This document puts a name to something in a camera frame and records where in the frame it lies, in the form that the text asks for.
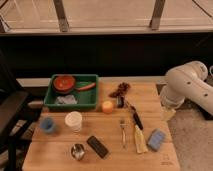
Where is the black chair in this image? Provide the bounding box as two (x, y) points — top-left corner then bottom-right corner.
(0, 52), (40, 171)

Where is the black handled knife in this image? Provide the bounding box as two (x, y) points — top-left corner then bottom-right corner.
(125, 99), (143, 130)

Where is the shiny metal cup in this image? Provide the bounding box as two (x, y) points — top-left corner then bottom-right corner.
(71, 144), (85, 161)

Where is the grey crumpled cloth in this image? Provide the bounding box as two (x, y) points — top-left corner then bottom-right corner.
(55, 95), (77, 104)

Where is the blue sponge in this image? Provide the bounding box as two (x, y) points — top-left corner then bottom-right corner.
(147, 129), (165, 151)

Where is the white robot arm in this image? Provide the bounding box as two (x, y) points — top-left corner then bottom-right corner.
(160, 61), (213, 121)

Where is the brown dried bunch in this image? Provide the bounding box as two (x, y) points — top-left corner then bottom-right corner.
(109, 82), (131, 98)

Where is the black eraser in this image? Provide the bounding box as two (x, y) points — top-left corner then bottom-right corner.
(87, 136), (109, 158)

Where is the blue plastic cup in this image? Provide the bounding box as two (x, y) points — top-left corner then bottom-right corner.
(39, 117), (56, 134)

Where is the white paper cup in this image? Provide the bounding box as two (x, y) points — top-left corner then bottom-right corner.
(65, 111), (82, 132)

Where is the orange round ball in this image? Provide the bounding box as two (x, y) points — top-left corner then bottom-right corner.
(101, 101), (114, 114)

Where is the green plastic tray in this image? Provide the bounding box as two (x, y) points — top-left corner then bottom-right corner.
(44, 74), (98, 111)

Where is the metal fork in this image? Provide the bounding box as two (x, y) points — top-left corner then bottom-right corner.
(120, 118), (126, 149)

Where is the red toy frying pan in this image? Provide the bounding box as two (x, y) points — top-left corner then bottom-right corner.
(52, 75), (96, 94)

